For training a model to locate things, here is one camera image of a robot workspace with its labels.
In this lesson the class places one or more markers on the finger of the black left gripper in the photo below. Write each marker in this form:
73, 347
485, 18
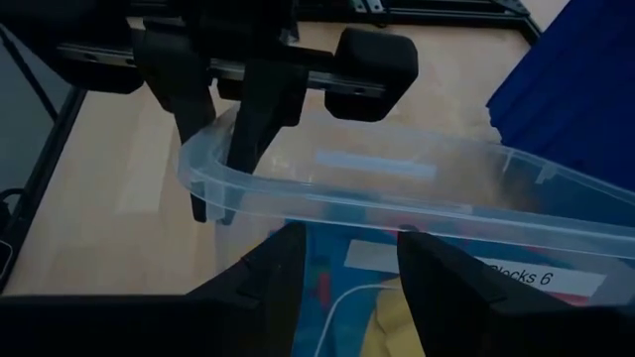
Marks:
173, 74
270, 99

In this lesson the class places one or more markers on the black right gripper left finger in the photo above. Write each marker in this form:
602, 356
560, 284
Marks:
173, 327

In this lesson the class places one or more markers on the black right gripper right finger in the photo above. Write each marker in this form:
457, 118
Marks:
496, 322

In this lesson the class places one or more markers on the clear plastic block box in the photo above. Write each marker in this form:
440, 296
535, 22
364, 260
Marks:
347, 208

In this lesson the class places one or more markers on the large blue plastic bin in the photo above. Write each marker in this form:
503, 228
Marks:
570, 99

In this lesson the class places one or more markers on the yellow foam block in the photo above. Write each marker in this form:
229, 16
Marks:
392, 332

